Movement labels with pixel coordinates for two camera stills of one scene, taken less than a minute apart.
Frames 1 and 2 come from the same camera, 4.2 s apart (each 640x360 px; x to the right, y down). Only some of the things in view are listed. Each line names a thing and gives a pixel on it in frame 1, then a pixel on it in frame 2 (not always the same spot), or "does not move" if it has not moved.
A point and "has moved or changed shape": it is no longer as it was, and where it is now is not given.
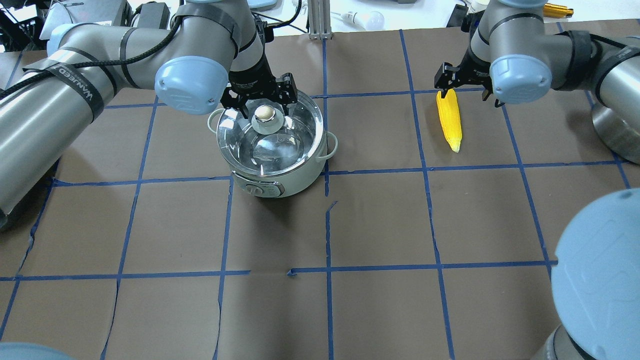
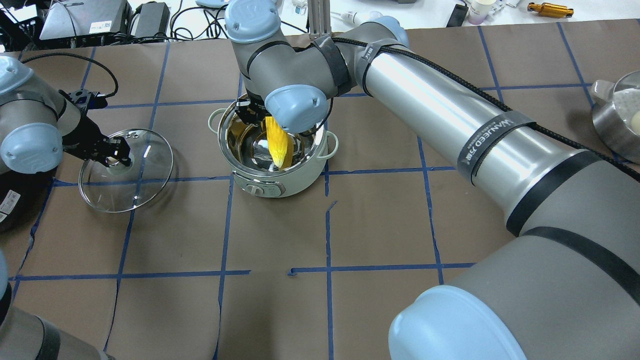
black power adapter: (154, 15) does not move
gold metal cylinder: (554, 10) does not move
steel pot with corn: (620, 129) does not move
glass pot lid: (268, 143) -> (120, 188)
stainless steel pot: (271, 154) does not move
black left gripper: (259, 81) -> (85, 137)
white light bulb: (374, 20) does not move
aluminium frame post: (319, 19) does not move
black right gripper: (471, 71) -> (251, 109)
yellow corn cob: (450, 118) has moved or changed shape
